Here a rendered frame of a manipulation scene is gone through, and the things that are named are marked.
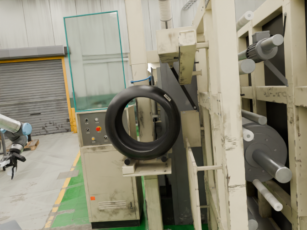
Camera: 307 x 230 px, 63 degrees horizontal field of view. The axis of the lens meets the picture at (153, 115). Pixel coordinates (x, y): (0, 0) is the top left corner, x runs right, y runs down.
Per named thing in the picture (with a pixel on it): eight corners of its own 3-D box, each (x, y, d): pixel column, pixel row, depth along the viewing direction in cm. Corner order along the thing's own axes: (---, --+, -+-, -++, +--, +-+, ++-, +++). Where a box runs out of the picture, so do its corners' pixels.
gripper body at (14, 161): (4, 169, 184) (11, 156, 194) (16, 167, 184) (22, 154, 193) (-1, 162, 179) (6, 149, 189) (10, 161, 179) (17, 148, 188)
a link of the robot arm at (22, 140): (13, 133, 201) (21, 141, 207) (7, 144, 192) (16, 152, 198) (23, 130, 199) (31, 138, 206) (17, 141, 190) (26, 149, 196)
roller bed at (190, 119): (183, 142, 235) (180, 111, 232) (198, 141, 234) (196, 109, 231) (184, 148, 216) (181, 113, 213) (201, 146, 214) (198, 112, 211)
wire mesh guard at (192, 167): (190, 208, 231) (184, 134, 224) (193, 208, 231) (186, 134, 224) (203, 284, 142) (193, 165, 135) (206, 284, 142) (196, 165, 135)
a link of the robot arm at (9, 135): (14, 120, 189) (25, 131, 197) (3, 122, 193) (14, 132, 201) (7, 129, 182) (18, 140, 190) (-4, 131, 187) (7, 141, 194)
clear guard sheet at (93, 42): (76, 112, 260) (63, 17, 250) (128, 107, 255) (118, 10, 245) (75, 112, 258) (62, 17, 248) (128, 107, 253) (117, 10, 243)
